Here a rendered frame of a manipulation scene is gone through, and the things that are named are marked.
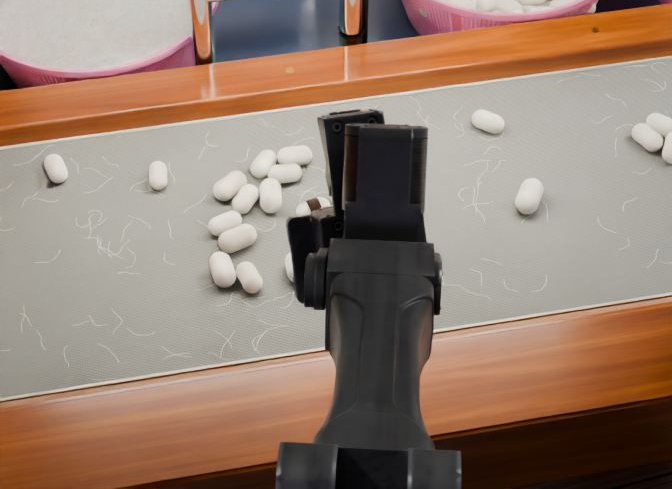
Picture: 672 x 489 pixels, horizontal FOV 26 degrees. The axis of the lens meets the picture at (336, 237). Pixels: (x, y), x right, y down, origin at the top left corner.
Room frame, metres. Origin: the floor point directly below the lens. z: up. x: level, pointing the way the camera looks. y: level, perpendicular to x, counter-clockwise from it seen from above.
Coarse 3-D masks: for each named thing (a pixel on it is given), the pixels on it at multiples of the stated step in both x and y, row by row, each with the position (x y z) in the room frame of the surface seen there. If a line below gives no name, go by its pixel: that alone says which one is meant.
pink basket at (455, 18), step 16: (416, 0) 1.20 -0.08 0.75; (432, 0) 1.18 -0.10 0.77; (576, 0) 1.18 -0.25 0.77; (592, 0) 1.20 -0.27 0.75; (416, 16) 1.22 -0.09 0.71; (432, 16) 1.19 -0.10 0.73; (448, 16) 1.18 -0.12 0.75; (464, 16) 1.17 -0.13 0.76; (480, 16) 1.15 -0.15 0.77; (496, 16) 1.15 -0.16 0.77; (512, 16) 1.15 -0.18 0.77; (528, 16) 1.15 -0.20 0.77; (544, 16) 1.16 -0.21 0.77; (560, 16) 1.17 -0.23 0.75; (432, 32) 1.20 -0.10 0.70; (448, 32) 1.19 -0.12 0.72
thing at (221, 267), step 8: (216, 256) 0.84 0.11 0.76; (224, 256) 0.84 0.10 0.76; (208, 264) 0.84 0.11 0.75; (216, 264) 0.83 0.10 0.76; (224, 264) 0.83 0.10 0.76; (232, 264) 0.83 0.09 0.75; (216, 272) 0.82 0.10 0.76; (224, 272) 0.82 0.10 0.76; (232, 272) 0.82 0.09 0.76; (216, 280) 0.81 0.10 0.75; (224, 280) 0.81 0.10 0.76; (232, 280) 0.82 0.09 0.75
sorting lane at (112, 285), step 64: (640, 64) 1.11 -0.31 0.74; (192, 128) 1.02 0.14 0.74; (256, 128) 1.02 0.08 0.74; (448, 128) 1.02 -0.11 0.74; (512, 128) 1.02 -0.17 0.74; (576, 128) 1.02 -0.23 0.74; (0, 192) 0.93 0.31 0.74; (64, 192) 0.93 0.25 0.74; (128, 192) 0.93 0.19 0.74; (192, 192) 0.93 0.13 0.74; (320, 192) 0.93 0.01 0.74; (448, 192) 0.93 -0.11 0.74; (512, 192) 0.93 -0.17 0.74; (576, 192) 0.93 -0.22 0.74; (640, 192) 0.93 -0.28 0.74; (0, 256) 0.85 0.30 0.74; (64, 256) 0.85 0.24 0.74; (128, 256) 0.85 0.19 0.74; (192, 256) 0.85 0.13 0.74; (256, 256) 0.85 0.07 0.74; (448, 256) 0.85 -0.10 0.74; (512, 256) 0.85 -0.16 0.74; (576, 256) 0.85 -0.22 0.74; (640, 256) 0.85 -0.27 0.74; (0, 320) 0.78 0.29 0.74; (64, 320) 0.78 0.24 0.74; (128, 320) 0.78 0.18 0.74; (192, 320) 0.78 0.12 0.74; (256, 320) 0.78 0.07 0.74; (320, 320) 0.78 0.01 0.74; (448, 320) 0.78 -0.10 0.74; (512, 320) 0.78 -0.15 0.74; (0, 384) 0.71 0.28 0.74; (64, 384) 0.71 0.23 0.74
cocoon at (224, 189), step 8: (232, 176) 0.93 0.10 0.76; (240, 176) 0.93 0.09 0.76; (216, 184) 0.93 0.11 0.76; (224, 184) 0.92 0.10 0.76; (232, 184) 0.93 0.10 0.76; (240, 184) 0.93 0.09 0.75; (216, 192) 0.92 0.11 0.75; (224, 192) 0.92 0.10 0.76; (232, 192) 0.92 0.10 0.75; (224, 200) 0.92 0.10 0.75
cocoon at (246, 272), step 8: (240, 264) 0.83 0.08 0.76; (248, 264) 0.83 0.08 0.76; (240, 272) 0.82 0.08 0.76; (248, 272) 0.82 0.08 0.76; (256, 272) 0.82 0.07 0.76; (240, 280) 0.82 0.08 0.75; (248, 280) 0.81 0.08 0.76; (256, 280) 0.81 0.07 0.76; (248, 288) 0.81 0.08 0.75; (256, 288) 0.81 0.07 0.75
